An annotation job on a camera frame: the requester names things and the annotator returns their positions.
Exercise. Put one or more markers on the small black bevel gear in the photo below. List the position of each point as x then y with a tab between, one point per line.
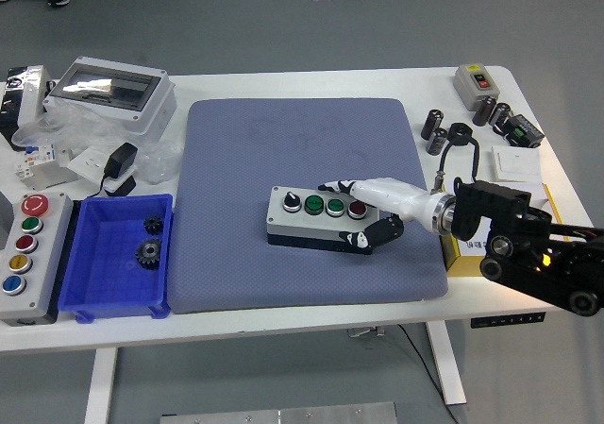
153	225

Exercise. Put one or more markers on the grey metal plate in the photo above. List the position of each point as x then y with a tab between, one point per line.
283	414

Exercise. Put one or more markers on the white circuit breaker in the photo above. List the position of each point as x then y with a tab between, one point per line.
40	159

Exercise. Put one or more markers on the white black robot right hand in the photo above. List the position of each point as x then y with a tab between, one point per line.
396	195

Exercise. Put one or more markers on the yellow and white cardboard box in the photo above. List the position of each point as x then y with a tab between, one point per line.
464	263

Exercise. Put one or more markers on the clear plastic bag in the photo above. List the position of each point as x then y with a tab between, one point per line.
85	126

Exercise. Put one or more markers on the black module with green terminal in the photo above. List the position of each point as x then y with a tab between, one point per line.
524	131

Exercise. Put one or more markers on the grey four-button control box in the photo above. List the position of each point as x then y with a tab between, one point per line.
302	223

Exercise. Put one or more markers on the grey two-button switch box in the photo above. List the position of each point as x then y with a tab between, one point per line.
464	86

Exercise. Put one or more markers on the white wall switch plate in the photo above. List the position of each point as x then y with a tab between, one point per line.
514	162

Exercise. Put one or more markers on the large black bevel gear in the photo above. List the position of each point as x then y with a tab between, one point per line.
148	253

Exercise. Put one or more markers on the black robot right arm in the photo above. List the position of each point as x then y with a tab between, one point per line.
519	254

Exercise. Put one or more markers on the black hexagonal nut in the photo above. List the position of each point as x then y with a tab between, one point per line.
460	129

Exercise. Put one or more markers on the black desk height control panel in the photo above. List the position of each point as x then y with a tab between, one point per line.
507	320

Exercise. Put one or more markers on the metal bracket under table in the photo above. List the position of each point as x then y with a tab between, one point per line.
365	333

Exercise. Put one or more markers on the grey five-button control station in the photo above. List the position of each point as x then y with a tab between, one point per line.
45	254

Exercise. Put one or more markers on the white enclosure with clear window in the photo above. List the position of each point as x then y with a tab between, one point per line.
156	107

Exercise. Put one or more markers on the white table leg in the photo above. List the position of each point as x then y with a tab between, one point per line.
448	372
100	386

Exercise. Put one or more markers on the blue plastic bin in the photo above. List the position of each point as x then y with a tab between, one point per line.
113	282

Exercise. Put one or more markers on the blue-grey fabric mat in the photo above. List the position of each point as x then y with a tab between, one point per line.
236	273

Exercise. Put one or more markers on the white wall socket plate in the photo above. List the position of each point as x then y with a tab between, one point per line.
87	162

